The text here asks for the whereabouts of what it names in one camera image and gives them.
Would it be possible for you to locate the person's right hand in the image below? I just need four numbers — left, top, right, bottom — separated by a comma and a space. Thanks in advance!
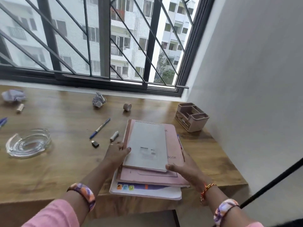
165, 150, 213, 193

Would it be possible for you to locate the person's left hand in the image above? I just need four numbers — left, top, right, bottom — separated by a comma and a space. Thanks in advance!
103, 142, 131, 173

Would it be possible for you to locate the silver blue capped pen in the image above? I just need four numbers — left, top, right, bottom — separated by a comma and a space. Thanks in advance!
89, 118, 111, 140

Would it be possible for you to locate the grey spiral notepad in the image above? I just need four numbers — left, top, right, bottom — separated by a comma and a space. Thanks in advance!
122, 120, 169, 173

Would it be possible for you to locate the pink record book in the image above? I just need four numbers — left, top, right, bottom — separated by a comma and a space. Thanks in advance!
116, 119, 190, 188

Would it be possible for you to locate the blue cover book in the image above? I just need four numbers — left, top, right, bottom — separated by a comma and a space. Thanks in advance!
109, 171, 182, 201

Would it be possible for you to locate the pink desk organizer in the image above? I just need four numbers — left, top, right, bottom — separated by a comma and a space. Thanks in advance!
175, 102, 210, 133

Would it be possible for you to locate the white paper ball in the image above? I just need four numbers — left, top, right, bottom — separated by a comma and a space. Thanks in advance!
1, 89, 26, 102

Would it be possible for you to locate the person's right forearm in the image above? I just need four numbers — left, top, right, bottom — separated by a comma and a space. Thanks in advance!
201, 184, 258, 227

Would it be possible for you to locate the person's left forearm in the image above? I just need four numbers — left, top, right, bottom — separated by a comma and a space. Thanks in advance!
61, 160, 116, 225

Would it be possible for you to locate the patterned right wrist bangle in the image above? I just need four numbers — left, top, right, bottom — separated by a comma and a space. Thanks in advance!
213, 198, 240, 226

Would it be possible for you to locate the patterned wrist bangle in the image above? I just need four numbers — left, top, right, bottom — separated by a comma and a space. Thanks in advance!
67, 183, 96, 212
213, 198, 240, 226

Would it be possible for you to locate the patterned left wrist bangle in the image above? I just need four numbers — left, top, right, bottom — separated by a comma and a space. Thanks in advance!
67, 183, 96, 212

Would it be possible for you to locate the pink left sleeve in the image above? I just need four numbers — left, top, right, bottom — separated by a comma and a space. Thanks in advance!
21, 200, 80, 227

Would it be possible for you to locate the clear glass ashtray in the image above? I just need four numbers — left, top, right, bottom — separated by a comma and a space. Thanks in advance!
5, 129, 52, 159

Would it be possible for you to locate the black bag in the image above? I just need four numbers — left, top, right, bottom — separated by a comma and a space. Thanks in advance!
272, 218, 303, 227

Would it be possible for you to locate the black framed grille window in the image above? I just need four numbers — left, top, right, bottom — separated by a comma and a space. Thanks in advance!
0, 0, 216, 97

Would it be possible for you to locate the orange thread bracelet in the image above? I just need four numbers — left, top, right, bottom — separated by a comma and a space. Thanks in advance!
200, 183, 217, 202

